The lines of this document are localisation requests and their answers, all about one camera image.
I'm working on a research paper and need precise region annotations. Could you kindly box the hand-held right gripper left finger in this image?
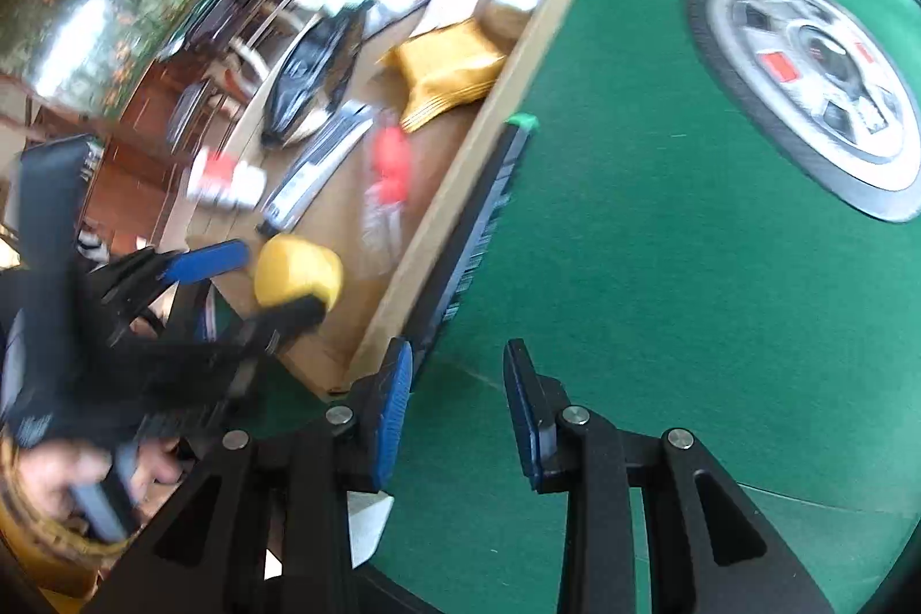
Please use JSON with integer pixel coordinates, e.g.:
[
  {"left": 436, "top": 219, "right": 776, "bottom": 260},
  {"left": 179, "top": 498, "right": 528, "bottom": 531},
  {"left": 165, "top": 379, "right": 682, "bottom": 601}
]
[{"left": 86, "top": 337, "right": 414, "bottom": 614}]

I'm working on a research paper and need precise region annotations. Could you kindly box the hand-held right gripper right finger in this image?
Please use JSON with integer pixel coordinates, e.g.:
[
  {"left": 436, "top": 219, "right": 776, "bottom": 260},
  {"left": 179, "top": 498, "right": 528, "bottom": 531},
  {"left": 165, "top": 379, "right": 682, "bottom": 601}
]
[{"left": 504, "top": 337, "right": 836, "bottom": 614}]

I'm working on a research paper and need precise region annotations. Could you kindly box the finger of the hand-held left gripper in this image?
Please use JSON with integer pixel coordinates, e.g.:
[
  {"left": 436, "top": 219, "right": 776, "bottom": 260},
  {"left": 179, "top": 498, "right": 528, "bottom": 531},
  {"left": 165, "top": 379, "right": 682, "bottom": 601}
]
[
  {"left": 136, "top": 293, "right": 328, "bottom": 428},
  {"left": 86, "top": 238, "right": 252, "bottom": 327}
]

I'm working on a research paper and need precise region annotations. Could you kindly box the yellow round jar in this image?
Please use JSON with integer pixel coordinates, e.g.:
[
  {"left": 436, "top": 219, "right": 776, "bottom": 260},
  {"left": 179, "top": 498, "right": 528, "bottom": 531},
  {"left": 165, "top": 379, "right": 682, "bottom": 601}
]
[{"left": 254, "top": 234, "right": 345, "bottom": 309}]

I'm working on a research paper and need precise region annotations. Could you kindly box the shallow cardboard box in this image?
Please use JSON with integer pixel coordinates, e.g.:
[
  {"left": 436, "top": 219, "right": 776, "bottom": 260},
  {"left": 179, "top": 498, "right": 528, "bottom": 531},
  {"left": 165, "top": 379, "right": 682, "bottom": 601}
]
[{"left": 158, "top": 0, "right": 585, "bottom": 403}]

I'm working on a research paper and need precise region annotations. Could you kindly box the white printed sachet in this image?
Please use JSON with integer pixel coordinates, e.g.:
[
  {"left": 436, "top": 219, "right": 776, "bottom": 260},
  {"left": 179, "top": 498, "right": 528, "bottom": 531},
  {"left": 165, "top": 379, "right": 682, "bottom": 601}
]
[{"left": 257, "top": 100, "right": 375, "bottom": 237}]

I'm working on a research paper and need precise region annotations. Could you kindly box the yellow snack packet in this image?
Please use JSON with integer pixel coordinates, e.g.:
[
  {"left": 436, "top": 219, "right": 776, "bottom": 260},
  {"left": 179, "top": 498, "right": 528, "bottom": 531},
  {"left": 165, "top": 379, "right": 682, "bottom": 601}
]
[{"left": 381, "top": 18, "right": 508, "bottom": 135}]

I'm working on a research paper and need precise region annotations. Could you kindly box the person's left hand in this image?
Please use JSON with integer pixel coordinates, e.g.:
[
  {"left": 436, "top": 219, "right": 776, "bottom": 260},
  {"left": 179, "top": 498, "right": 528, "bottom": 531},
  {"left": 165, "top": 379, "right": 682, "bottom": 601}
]
[{"left": 10, "top": 434, "right": 188, "bottom": 521}]

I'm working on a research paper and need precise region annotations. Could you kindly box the small red and white bottle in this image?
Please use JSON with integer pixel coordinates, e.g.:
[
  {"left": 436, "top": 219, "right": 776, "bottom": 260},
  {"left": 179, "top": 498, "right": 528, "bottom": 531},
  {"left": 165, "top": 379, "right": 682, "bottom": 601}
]
[{"left": 185, "top": 148, "right": 267, "bottom": 211}]

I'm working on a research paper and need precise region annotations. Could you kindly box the white paper leaflet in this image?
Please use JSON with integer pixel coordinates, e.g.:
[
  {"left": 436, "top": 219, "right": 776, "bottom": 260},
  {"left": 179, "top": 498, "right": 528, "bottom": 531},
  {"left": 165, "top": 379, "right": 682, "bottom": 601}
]
[{"left": 347, "top": 490, "right": 395, "bottom": 568}]

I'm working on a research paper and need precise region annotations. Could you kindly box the wooden stool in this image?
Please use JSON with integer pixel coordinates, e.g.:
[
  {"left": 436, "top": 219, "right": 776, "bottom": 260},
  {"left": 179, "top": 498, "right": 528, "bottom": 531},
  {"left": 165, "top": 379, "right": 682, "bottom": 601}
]
[{"left": 165, "top": 74, "right": 246, "bottom": 147}]

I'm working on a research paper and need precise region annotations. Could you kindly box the red and white packet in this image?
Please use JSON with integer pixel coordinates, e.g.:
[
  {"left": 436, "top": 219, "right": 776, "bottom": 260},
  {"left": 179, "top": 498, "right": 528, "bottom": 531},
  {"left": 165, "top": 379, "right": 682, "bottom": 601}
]
[{"left": 360, "top": 125, "right": 414, "bottom": 255}]

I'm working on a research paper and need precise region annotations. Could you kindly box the black snack packet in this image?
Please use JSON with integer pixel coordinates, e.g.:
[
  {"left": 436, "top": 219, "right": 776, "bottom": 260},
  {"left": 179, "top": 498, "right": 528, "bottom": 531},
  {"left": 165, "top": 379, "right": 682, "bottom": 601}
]
[{"left": 260, "top": 10, "right": 368, "bottom": 149}]

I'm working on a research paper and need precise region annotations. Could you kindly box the round mahjong table control panel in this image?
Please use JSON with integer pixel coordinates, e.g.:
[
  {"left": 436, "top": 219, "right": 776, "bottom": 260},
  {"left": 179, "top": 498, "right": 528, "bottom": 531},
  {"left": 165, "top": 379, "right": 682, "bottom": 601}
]
[{"left": 680, "top": 0, "right": 921, "bottom": 224}]

